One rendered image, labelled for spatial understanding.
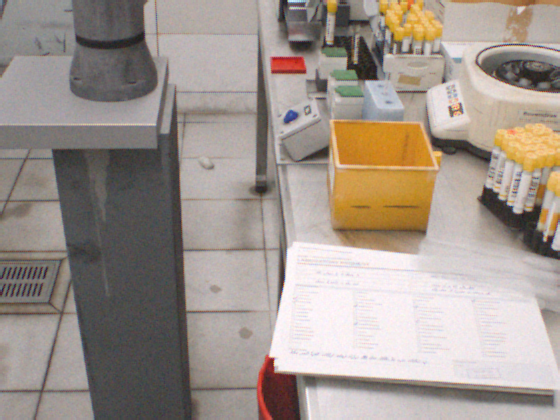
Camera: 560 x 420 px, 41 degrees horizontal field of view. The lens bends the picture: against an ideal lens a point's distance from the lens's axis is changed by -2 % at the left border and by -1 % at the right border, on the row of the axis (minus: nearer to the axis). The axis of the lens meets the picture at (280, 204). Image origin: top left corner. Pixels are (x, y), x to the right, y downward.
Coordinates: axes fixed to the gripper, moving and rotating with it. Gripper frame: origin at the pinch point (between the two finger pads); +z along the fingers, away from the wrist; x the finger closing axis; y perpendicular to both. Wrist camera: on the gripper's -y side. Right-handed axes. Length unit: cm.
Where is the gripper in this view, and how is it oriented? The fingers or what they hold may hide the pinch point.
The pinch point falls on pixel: (342, 23)
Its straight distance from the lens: 138.8
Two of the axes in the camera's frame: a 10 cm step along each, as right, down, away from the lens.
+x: 9.4, 2.1, -2.7
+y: -3.4, 5.1, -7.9
